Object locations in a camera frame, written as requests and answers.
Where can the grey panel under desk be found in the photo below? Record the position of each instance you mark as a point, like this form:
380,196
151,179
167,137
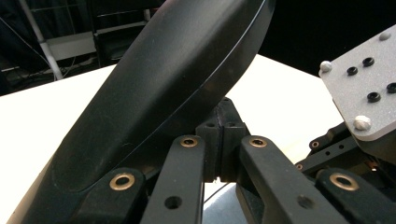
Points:
71,46

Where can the black stapler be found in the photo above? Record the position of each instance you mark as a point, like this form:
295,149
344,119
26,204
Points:
155,77

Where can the black folding chair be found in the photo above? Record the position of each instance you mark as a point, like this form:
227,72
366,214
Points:
121,40

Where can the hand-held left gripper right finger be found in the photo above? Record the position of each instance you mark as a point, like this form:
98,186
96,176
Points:
230,155

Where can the white desk leg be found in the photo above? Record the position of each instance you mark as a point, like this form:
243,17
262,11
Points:
43,46

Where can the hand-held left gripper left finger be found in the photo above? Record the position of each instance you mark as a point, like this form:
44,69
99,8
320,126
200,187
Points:
213,155

